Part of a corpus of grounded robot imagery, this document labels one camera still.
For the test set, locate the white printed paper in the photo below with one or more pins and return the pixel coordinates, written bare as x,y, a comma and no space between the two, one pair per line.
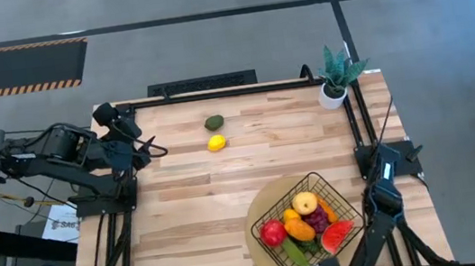
62,225

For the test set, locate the dark green avocado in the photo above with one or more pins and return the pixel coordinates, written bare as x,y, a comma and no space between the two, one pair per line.
214,122

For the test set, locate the pale yellow pear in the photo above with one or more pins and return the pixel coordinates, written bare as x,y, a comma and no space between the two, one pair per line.
304,203

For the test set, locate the dark green cucumber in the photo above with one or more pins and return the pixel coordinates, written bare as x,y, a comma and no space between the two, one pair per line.
310,246

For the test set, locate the orange mango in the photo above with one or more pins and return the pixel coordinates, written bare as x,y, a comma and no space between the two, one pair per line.
300,230

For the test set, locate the black hazard-striped floor mat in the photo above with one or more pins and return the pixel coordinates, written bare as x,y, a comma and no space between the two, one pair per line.
7,70

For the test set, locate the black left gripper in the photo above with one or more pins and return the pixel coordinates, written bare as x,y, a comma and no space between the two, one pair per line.
124,152

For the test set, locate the red apple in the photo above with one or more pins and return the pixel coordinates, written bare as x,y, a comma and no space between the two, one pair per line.
273,233

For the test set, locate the orange carrot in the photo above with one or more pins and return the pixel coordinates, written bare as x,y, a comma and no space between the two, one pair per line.
329,211

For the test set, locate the black aluminium table frame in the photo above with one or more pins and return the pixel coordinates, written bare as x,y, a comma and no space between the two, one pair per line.
215,95

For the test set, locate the purple grape bunch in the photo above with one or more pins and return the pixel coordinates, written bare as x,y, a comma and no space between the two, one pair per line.
318,219

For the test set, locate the black floor grate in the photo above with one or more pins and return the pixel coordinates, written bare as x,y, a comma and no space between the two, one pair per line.
202,84

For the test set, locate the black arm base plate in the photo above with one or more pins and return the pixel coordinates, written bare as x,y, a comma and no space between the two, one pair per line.
92,208
409,162

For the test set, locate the light green cucumber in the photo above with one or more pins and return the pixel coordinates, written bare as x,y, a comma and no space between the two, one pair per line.
295,253

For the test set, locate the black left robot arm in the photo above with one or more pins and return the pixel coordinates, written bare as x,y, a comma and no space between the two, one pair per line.
53,148

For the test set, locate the bright yellow lemon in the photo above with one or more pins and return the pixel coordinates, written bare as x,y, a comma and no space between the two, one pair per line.
217,143

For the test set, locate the red watermelon slice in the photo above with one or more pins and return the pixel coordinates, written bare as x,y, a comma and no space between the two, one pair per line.
336,235

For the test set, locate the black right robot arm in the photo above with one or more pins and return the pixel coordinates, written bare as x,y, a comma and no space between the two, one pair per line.
382,201

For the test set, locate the green plant in white pot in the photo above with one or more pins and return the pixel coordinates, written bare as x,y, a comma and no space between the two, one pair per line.
337,76

